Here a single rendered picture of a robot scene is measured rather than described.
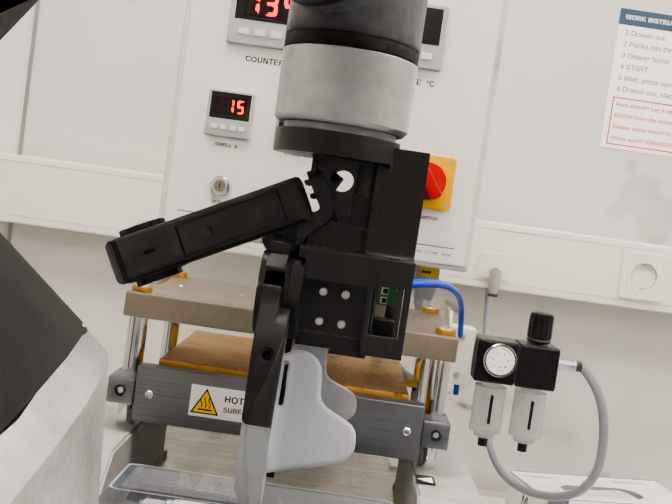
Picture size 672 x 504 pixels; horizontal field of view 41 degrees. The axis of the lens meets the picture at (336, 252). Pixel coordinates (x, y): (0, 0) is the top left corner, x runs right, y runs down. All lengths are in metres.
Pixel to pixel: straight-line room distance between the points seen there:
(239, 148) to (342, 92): 0.48
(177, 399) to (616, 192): 0.89
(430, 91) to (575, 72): 0.52
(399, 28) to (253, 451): 0.23
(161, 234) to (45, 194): 0.88
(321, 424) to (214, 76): 0.55
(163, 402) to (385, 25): 0.38
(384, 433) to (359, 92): 0.34
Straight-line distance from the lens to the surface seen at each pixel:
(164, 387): 0.73
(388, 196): 0.49
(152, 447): 0.85
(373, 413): 0.72
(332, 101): 0.47
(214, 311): 0.73
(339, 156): 0.47
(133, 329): 0.75
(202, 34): 0.96
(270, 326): 0.46
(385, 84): 0.48
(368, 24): 0.48
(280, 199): 0.49
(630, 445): 1.50
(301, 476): 0.92
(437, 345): 0.73
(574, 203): 1.42
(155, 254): 0.49
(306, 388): 0.48
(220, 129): 0.94
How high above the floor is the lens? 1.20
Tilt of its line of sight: 3 degrees down
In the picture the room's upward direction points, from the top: 8 degrees clockwise
